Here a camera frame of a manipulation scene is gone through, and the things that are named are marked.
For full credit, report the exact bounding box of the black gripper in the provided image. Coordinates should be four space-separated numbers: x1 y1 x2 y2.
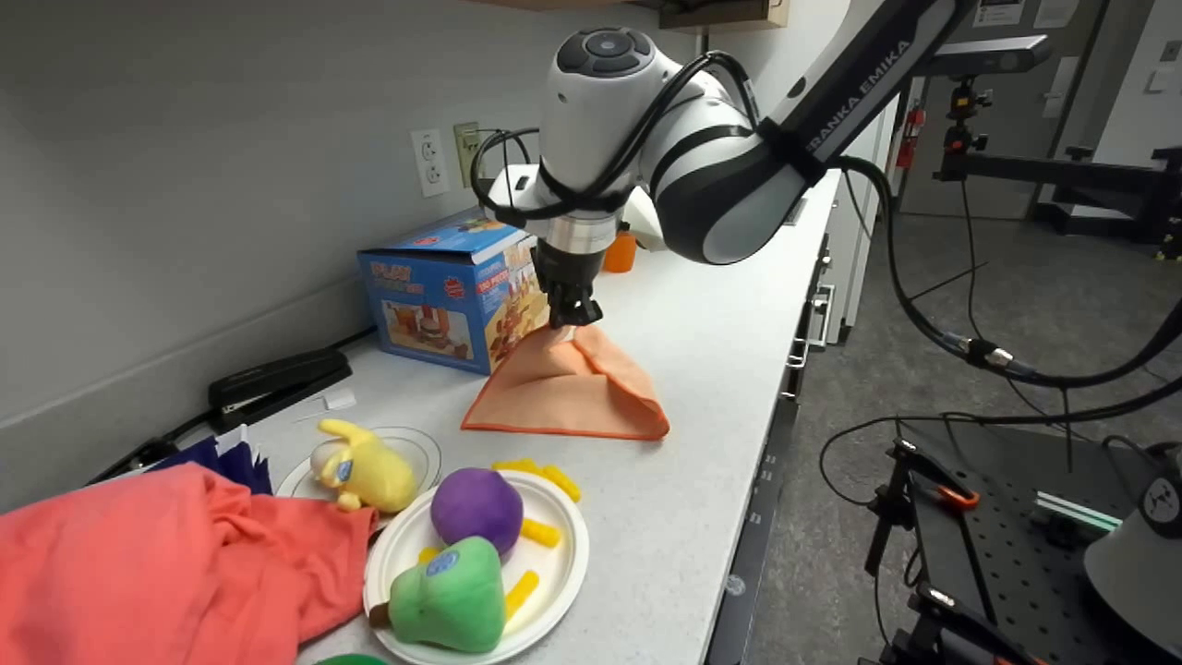
537 244 605 330

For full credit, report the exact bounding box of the orange microfiber cloth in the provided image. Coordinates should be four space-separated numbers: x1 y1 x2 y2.
459 322 676 443

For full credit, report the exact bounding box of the dark blue cloth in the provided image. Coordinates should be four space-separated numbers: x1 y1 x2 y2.
150 422 277 494

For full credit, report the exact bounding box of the coral red cloth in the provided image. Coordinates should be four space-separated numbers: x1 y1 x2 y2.
0 460 379 665

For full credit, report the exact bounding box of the orange plastic cup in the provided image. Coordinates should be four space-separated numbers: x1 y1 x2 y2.
601 217 642 278

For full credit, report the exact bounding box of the play food set box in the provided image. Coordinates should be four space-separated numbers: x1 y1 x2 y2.
356 214 553 381

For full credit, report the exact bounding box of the yellow toy fries pile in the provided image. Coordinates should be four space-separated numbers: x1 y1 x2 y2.
490 456 584 505

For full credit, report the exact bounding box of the clear plastic plate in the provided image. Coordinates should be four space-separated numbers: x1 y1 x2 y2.
277 422 448 509

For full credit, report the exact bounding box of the purple plush ball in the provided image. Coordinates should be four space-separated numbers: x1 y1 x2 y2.
429 463 529 563

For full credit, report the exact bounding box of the yellow plush toy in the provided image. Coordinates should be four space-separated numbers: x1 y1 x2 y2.
308 419 424 516

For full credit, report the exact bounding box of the white paper plate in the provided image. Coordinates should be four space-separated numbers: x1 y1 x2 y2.
363 465 595 665

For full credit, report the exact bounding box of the black stapler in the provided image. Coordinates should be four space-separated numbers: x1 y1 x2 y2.
203 343 356 438

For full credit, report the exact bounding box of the green plush pear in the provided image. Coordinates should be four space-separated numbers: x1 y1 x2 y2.
364 534 511 658

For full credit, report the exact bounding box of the black stand with orange clamp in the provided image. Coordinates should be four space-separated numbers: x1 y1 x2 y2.
859 438 989 665

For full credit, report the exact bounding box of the red fire extinguisher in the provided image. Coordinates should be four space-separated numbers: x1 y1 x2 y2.
900 106 927 175

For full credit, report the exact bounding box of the black perforated breadboard table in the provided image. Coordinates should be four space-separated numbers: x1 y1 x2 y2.
907 419 1182 665

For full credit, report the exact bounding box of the grey round base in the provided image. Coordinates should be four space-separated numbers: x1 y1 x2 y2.
1082 440 1182 662

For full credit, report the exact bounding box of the beige wall plate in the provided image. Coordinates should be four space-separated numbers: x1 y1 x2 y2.
452 120 490 193

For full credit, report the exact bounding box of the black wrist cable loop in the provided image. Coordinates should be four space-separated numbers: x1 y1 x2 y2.
469 47 770 233

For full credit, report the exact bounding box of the white wall outlet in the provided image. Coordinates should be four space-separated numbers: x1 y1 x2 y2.
411 127 454 201

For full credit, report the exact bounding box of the thin black floor cable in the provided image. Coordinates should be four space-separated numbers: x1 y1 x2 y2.
816 411 964 509

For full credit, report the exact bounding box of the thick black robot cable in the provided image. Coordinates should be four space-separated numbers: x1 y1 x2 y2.
847 158 1182 422

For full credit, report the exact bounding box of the black stereo camera bar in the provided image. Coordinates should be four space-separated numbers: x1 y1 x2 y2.
946 30 1063 83

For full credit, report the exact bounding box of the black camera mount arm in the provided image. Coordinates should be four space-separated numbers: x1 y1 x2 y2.
935 74 1182 257

